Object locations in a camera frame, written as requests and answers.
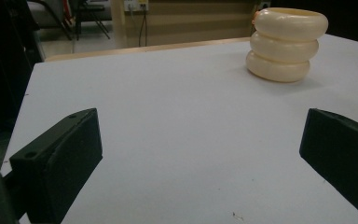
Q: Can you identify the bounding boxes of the wooden steps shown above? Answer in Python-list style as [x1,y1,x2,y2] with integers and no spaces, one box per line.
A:
[111,0,262,49]

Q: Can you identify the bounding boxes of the wooden table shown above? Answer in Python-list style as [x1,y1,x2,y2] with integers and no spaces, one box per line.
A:
[45,36,251,63]

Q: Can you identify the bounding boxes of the white wall socket strip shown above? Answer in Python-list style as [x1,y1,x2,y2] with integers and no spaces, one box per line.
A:
[123,0,149,13]

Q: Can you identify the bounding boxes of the grey chair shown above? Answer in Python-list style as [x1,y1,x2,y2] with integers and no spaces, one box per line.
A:
[27,0,74,41]

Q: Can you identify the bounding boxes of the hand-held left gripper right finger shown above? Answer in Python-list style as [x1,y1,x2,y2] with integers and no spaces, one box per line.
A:
[298,107,358,224]

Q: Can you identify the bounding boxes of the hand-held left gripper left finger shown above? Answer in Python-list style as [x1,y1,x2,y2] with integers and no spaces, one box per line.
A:
[8,107,103,224]

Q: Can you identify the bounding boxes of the black hanging cable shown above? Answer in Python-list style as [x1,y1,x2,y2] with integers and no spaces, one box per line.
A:
[138,8,149,48]

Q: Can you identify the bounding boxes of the black folding stand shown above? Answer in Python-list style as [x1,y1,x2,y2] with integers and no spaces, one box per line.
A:
[74,0,112,41]

